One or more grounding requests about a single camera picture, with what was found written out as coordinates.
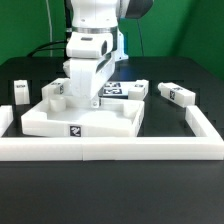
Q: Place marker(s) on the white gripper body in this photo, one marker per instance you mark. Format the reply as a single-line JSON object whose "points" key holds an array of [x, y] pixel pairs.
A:
{"points": [[91, 63]]}

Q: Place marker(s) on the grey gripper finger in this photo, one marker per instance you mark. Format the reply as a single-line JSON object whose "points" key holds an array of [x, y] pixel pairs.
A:
{"points": [[95, 102]]}

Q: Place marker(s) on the white desk top tray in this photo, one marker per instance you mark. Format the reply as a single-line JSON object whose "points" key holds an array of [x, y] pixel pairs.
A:
{"points": [[60, 116]]}

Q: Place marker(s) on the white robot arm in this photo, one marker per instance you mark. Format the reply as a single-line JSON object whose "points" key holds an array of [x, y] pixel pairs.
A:
{"points": [[102, 16]]}

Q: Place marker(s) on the marker tag sheet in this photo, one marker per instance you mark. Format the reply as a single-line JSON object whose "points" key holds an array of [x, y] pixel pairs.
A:
{"points": [[116, 89]]}

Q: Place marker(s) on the white U-shaped fence frame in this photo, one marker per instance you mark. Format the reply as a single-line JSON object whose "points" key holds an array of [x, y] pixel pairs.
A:
{"points": [[205, 144]]}

